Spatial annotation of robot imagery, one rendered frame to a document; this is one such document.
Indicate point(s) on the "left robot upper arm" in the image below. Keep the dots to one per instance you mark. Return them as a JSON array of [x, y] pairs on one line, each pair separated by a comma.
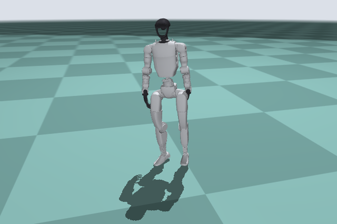
[[182, 49]]

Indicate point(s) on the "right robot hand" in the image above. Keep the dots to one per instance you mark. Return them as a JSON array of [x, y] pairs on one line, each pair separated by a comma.
[[145, 99]]

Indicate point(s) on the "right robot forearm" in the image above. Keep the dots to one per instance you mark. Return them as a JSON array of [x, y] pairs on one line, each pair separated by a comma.
[[145, 82]]

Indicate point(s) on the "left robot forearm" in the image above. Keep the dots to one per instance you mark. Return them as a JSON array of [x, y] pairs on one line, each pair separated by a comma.
[[187, 81]]

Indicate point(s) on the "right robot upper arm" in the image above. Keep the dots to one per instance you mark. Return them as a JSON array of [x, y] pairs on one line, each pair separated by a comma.
[[147, 60]]

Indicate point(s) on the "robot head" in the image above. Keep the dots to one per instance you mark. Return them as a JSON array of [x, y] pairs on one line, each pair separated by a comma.
[[163, 24]]

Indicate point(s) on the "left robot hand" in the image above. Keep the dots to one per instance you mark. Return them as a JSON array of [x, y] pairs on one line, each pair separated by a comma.
[[188, 92]]

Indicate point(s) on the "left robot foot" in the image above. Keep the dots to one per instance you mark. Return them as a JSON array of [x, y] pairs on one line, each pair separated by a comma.
[[185, 159]]

